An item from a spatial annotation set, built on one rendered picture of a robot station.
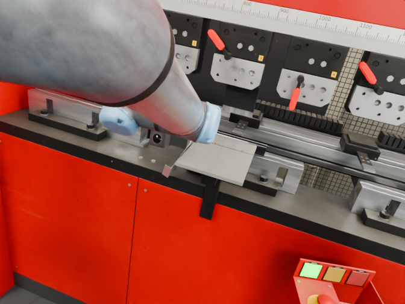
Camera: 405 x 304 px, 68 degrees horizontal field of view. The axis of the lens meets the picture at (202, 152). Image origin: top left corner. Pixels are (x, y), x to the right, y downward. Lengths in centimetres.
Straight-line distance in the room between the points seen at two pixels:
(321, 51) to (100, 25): 75
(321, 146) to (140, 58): 108
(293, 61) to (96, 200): 81
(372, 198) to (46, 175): 112
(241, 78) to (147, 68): 70
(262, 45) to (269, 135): 45
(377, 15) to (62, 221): 124
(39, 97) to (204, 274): 90
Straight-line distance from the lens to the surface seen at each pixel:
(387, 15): 91
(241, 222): 97
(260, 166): 99
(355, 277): 93
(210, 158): 82
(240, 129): 107
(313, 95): 90
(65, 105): 124
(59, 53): 19
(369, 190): 104
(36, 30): 18
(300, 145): 124
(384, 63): 92
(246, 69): 90
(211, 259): 109
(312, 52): 89
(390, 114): 94
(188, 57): 96
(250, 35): 90
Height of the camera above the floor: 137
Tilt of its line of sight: 25 degrees down
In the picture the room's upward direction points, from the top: 11 degrees clockwise
